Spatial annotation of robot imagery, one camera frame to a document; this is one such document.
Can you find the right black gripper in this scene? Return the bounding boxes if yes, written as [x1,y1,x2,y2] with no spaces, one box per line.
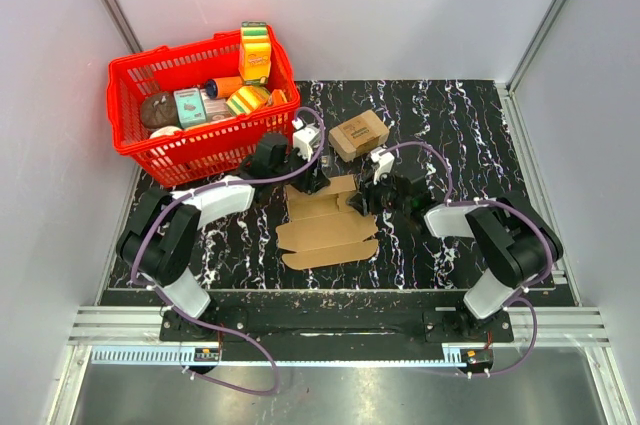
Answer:
[346,167,410,218]

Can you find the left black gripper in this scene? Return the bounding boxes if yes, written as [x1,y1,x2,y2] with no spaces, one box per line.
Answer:
[271,145,330,196]

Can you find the brown cardboard box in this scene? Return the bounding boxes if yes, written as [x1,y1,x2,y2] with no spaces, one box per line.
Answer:
[276,175,379,271]

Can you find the kitchen scouring pads pack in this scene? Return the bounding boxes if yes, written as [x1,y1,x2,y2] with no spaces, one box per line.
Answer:
[328,110,389,162]

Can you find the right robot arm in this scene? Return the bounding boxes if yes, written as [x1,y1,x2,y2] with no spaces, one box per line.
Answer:
[346,174,564,341]

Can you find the teal small box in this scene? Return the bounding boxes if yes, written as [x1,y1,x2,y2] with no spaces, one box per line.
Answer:
[173,87,206,129]

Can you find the orange snack packet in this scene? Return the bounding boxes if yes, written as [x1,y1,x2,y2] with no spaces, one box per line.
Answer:
[265,89,287,108]

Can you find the yellow green striped sponge pack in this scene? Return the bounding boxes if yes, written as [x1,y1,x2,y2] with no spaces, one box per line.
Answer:
[226,85,270,116]

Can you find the pink packaged item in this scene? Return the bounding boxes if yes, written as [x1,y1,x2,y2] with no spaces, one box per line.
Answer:
[203,98,234,123]

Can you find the red plastic shopping basket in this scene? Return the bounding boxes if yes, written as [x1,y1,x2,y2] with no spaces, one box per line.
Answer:
[106,27,300,188]

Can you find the orange cylindrical can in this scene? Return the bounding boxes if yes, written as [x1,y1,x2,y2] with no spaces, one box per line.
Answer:
[204,76,244,99]

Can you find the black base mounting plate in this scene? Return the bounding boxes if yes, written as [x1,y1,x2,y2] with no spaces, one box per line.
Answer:
[158,288,515,344]

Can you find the orange yellow juice carton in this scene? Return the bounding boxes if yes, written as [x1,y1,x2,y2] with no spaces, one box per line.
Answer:
[239,21,272,85]

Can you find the white round item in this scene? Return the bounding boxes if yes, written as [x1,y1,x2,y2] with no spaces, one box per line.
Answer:
[149,125,182,139]

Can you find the brown round bread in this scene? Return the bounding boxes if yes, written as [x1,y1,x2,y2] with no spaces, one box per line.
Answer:
[139,92,179,130]

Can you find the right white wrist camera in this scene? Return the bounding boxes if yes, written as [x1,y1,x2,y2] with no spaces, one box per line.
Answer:
[365,146,395,185]

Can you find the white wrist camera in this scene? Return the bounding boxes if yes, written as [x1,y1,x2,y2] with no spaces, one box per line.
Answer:
[365,146,395,185]
[292,118,321,162]

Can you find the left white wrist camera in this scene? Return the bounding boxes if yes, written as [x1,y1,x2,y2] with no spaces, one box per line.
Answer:
[292,118,321,162]

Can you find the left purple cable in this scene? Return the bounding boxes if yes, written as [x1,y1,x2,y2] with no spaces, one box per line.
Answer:
[129,105,326,395]

